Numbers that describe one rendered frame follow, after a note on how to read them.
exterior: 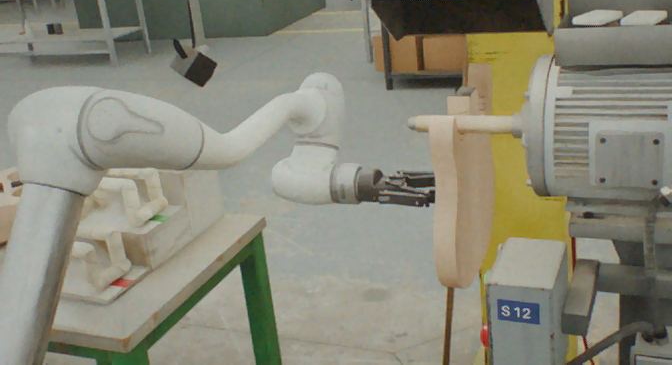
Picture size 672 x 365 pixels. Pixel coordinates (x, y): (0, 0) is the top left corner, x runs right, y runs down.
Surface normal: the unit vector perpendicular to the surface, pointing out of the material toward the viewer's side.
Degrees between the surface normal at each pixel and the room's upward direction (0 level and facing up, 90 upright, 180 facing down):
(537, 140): 82
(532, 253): 0
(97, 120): 60
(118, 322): 0
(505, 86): 90
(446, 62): 90
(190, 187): 90
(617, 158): 90
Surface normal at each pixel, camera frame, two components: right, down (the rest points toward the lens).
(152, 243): 0.90, 0.05
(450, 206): -0.39, -0.03
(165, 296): -0.11, -0.93
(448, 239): -0.39, 0.22
